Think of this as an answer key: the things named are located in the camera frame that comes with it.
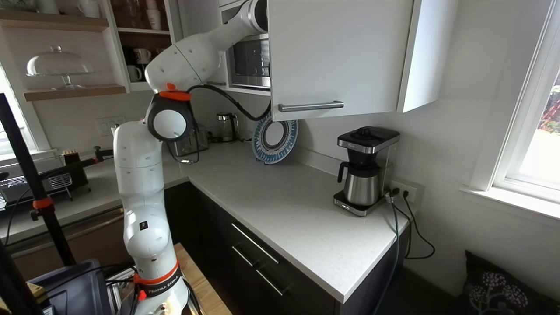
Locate dark blue bag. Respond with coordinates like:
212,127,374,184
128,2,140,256
26,260,121,315

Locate white wall outlet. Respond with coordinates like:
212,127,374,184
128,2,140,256
383,179,425,207

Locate black power cord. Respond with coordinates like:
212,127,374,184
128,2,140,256
387,188,439,263

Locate silver drawer handle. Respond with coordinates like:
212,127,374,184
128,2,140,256
229,221,282,267
229,246,287,298

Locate dark base cabinet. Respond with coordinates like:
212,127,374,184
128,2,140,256
161,181,411,315

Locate steel microwave oven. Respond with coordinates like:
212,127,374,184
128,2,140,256
229,34,273,92

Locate silver cabinet door handle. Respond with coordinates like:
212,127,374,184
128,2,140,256
276,99,346,114

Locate black countertop device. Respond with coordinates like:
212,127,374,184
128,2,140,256
59,149,93,197

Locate black camera tripod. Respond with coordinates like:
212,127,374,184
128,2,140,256
0,92,79,315

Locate white framed window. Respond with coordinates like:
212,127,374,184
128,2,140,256
462,0,560,223

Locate steel black coffee maker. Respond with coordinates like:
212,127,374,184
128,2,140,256
331,125,402,219

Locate blue patterned decorative plate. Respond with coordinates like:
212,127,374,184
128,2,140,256
250,111,301,169

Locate wooden wall shelf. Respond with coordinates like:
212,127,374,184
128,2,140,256
23,83,128,104
0,13,110,34

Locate white cabinet door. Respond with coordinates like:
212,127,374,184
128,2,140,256
266,0,418,123

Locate white closed wall cabinet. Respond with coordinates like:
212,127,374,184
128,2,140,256
397,0,462,114

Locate black robot cable conduit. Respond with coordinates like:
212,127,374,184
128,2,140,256
164,83,273,167

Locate white open shelf unit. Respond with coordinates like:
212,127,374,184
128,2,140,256
96,0,184,97

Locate grey green power cord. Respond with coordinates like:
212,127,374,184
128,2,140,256
371,198,406,315

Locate dark countertop appliance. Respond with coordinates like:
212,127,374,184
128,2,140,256
168,125,210,158

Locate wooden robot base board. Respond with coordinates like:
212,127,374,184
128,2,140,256
173,242,233,315

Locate glass cake dome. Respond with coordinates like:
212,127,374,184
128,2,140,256
23,44,96,90

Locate dark floral patterned cushion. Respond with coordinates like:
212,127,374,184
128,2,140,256
462,249,560,315

